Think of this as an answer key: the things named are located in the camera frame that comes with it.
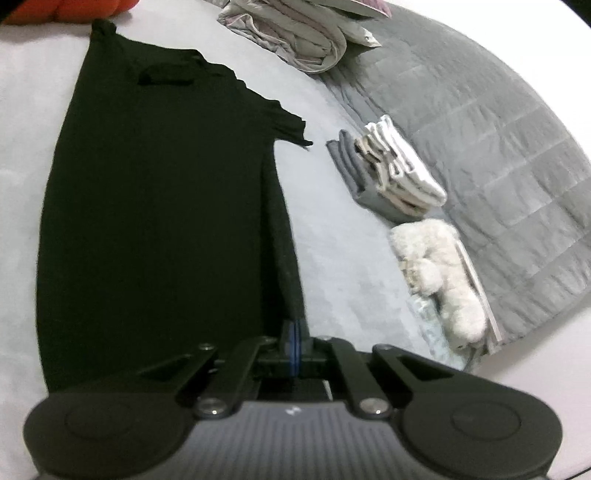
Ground grey folded garment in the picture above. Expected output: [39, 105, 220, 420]
[325, 129, 416, 217]

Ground orange pumpkin plush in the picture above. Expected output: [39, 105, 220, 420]
[4, 0, 139, 26]

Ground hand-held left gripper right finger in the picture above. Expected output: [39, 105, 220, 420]
[296, 319, 467, 419]

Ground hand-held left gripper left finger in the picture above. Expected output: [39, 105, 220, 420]
[139, 319, 297, 419]

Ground white fluffy plush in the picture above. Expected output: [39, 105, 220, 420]
[390, 219, 488, 352]

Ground folded grey pink quilt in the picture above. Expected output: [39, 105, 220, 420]
[217, 0, 382, 75]

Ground white striped folded clothes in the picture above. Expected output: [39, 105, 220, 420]
[355, 115, 448, 213]

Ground grey quilted bed cover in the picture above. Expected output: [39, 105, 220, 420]
[318, 4, 591, 356]

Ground purple pillow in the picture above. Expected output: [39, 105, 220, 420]
[342, 0, 393, 19]

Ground black garment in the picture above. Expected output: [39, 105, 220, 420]
[34, 18, 315, 398]

